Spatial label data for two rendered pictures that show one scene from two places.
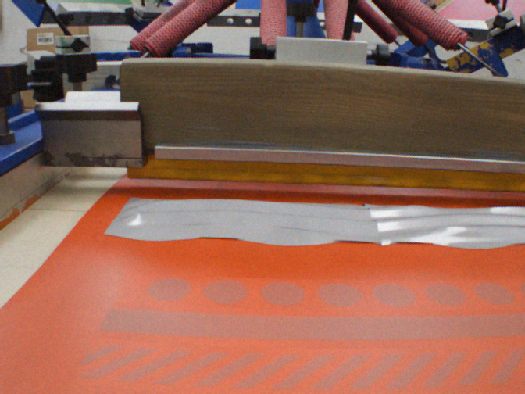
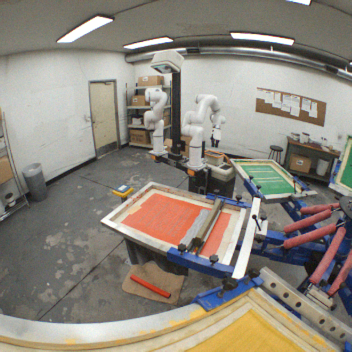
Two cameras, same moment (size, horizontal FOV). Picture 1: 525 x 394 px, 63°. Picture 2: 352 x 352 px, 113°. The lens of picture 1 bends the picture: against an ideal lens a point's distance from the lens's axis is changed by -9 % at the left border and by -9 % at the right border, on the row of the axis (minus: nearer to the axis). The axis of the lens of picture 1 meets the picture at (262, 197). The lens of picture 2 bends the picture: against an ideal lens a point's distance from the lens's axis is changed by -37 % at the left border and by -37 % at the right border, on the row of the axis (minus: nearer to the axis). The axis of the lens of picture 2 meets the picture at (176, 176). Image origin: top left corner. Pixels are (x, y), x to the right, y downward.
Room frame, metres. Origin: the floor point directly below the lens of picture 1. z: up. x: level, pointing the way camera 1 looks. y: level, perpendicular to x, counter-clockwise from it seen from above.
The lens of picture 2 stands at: (0.57, -0.88, 1.72)
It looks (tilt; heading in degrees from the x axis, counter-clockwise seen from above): 27 degrees down; 118
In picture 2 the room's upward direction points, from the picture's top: straight up
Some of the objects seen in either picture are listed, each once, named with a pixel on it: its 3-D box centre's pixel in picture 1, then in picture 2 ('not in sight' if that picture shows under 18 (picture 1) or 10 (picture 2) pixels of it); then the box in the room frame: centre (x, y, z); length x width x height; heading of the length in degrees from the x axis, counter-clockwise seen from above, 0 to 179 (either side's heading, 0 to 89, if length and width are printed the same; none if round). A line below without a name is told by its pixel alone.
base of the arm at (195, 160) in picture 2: not in sight; (196, 155); (0.08, 0.39, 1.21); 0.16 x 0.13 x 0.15; 73
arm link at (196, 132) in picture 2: not in sight; (195, 135); (0.07, 0.38, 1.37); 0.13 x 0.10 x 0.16; 172
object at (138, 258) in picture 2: not in sight; (155, 259); (0.11, -0.29, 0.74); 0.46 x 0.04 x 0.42; 1
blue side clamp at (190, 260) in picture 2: not in sight; (196, 262); (0.41, -0.35, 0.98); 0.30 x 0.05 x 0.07; 1
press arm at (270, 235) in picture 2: not in sight; (268, 236); (0.73, -0.07, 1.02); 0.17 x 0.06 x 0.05; 1
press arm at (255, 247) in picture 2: not in sight; (242, 246); (0.60, -0.07, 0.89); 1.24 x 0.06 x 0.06; 1
